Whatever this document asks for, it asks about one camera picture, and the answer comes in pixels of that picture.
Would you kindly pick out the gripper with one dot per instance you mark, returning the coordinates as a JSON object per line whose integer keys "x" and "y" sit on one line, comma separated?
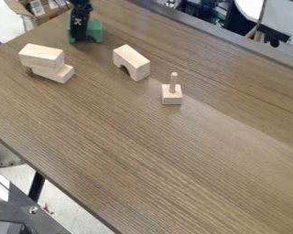
{"x": 80, "y": 6}

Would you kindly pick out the green arch block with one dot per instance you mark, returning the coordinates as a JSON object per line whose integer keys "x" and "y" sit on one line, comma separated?
{"x": 95, "y": 31}

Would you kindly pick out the wooden arch block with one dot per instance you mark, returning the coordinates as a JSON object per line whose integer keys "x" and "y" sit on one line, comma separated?
{"x": 133, "y": 61}

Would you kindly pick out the cardboard box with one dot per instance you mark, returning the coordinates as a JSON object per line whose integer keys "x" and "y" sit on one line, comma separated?
{"x": 39, "y": 10}

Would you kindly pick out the wooden rectangular block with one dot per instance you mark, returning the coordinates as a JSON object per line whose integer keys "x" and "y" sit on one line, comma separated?
{"x": 57, "y": 73}
{"x": 41, "y": 55}

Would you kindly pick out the wooden cube with peg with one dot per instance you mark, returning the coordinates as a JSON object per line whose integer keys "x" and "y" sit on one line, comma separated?
{"x": 171, "y": 95}

